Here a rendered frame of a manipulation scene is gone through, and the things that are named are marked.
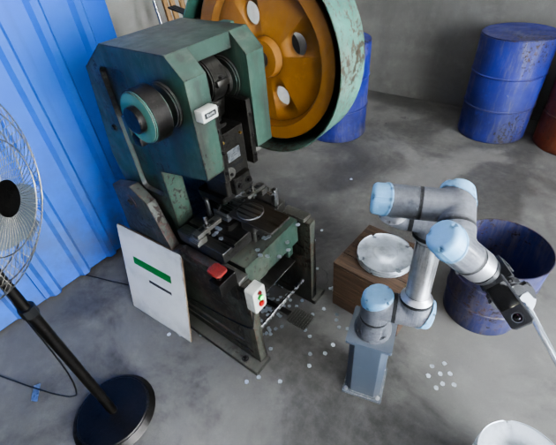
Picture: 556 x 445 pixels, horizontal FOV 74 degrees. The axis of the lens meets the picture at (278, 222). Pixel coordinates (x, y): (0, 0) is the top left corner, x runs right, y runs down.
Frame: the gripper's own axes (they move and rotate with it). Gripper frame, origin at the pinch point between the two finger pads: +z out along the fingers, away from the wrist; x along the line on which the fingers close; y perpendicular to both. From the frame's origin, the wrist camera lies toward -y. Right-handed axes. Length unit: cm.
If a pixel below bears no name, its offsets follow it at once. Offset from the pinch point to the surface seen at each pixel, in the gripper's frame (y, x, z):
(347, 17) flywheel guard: 95, -12, -51
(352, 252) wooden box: 91, 64, 36
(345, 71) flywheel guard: 88, 0, -40
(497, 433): -1, 42, 63
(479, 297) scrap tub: 60, 28, 80
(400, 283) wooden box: 67, 51, 49
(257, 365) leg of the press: 47, 126, 19
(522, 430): -1, 36, 69
